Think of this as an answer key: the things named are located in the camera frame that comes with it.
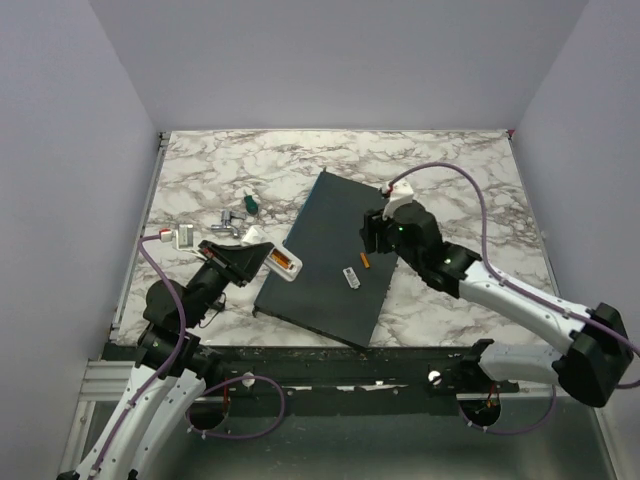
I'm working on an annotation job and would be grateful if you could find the green handled screwdriver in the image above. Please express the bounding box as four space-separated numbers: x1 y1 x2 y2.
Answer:
243 194 259 216

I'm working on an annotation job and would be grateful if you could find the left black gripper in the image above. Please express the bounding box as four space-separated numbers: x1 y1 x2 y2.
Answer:
184 240 273 328

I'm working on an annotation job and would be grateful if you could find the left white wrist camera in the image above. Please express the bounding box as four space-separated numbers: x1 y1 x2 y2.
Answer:
159 224 194 251

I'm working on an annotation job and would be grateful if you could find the dark flat metal box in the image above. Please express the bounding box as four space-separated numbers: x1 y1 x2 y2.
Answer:
254 172 397 349

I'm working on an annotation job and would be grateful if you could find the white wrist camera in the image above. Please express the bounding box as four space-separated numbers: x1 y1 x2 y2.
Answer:
159 224 194 251
380 179 414 220

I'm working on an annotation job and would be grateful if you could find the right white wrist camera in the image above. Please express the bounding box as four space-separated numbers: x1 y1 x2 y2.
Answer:
380 179 414 220

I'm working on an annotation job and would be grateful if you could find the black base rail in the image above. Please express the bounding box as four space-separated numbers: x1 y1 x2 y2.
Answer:
193 346 519 417

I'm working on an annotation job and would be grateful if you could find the white remote control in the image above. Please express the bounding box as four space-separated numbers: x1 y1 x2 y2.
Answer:
241 225 303 282

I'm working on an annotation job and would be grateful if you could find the chrome metal fitting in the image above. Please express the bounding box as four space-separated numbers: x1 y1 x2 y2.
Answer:
209 209 247 238

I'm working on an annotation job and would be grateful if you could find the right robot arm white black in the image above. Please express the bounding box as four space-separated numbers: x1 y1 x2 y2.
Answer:
360 201 633 408

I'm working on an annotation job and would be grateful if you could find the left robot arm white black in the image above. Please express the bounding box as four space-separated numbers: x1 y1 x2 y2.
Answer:
60 240 274 479

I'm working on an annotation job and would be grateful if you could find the orange battery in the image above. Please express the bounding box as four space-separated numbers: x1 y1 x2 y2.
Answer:
271 251 291 269
360 252 371 269

